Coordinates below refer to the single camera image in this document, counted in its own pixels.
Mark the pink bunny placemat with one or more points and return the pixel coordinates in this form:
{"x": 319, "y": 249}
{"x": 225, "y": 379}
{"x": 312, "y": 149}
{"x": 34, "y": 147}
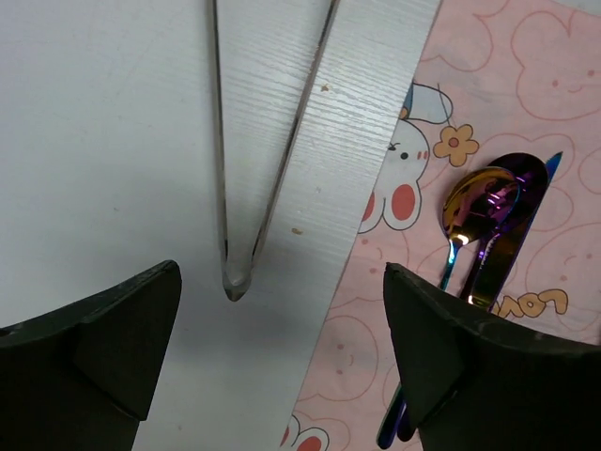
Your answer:
{"x": 495, "y": 77}

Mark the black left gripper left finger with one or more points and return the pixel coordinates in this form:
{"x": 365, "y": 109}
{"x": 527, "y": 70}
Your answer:
{"x": 83, "y": 376}

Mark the iridescent large spoon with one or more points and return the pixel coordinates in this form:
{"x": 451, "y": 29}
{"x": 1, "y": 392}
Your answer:
{"x": 512, "y": 202}

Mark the silver metal tongs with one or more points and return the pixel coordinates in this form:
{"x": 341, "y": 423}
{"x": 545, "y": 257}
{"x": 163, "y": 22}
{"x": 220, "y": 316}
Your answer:
{"x": 265, "y": 58}

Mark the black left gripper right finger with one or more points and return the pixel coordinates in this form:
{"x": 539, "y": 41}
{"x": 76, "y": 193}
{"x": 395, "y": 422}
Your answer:
{"x": 474, "y": 381}

